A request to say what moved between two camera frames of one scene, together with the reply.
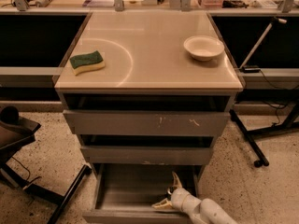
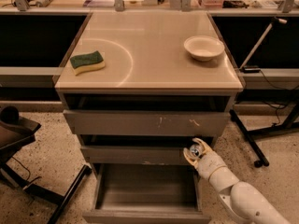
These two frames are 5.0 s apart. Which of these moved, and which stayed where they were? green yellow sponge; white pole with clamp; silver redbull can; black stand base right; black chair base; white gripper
Moved: white gripper; silver redbull can
Stayed: white pole with clamp; black stand base right; green yellow sponge; black chair base
